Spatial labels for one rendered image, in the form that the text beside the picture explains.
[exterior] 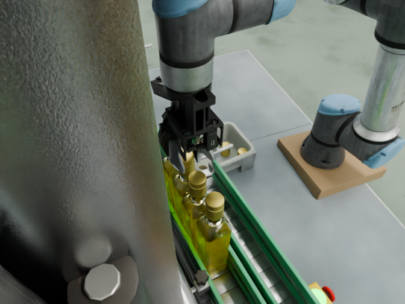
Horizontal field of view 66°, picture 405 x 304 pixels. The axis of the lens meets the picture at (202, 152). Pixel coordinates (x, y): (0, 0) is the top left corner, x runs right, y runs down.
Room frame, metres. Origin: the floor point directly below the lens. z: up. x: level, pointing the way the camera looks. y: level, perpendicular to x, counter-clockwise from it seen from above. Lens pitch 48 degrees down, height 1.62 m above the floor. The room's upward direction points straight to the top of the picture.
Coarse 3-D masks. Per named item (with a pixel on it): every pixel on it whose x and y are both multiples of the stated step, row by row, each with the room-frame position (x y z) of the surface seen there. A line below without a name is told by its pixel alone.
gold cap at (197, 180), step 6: (192, 174) 0.35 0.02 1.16; (198, 174) 0.35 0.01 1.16; (204, 174) 0.35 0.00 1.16; (192, 180) 0.34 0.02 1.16; (198, 180) 0.34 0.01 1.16; (204, 180) 0.34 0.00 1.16; (192, 186) 0.33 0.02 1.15; (198, 186) 0.33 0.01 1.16; (204, 186) 0.34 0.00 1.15; (192, 192) 0.33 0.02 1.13; (198, 192) 0.33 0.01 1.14; (204, 192) 0.34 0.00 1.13
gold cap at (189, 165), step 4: (192, 152) 0.41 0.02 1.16; (188, 156) 0.40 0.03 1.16; (192, 156) 0.40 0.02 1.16; (188, 160) 0.39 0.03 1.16; (192, 160) 0.39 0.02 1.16; (184, 164) 0.38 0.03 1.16; (188, 164) 0.38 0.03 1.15; (192, 164) 0.39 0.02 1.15; (188, 168) 0.38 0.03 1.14; (192, 168) 0.39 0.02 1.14; (180, 172) 0.39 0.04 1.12; (188, 172) 0.38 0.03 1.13
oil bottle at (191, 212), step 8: (184, 200) 0.35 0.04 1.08; (184, 208) 0.34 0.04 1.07; (192, 208) 0.33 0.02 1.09; (200, 208) 0.33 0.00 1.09; (184, 216) 0.34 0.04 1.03; (192, 216) 0.32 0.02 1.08; (184, 224) 0.35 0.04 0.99; (192, 224) 0.31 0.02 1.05; (192, 232) 0.31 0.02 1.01; (192, 240) 0.31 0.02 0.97
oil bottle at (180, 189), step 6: (174, 180) 0.40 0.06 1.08; (180, 180) 0.39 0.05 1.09; (174, 186) 0.39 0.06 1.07; (180, 186) 0.38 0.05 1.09; (186, 186) 0.38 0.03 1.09; (174, 192) 0.40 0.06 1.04; (180, 192) 0.37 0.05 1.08; (186, 192) 0.37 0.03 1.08; (174, 198) 0.40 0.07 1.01; (180, 198) 0.37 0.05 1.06; (180, 204) 0.37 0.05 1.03; (180, 210) 0.37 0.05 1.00; (180, 216) 0.38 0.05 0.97
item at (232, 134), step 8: (224, 128) 0.83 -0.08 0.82; (232, 128) 0.82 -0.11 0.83; (224, 136) 0.83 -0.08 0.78; (232, 136) 0.81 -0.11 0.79; (240, 136) 0.78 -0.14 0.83; (240, 144) 0.77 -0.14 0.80; (248, 144) 0.73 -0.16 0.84; (232, 152) 0.76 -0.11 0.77; (248, 152) 0.69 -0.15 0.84; (200, 160) 0.72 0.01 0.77; (208, 160) 0.72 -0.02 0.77; (224, 160) 0.72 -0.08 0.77; (232, 160) 0.66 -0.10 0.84
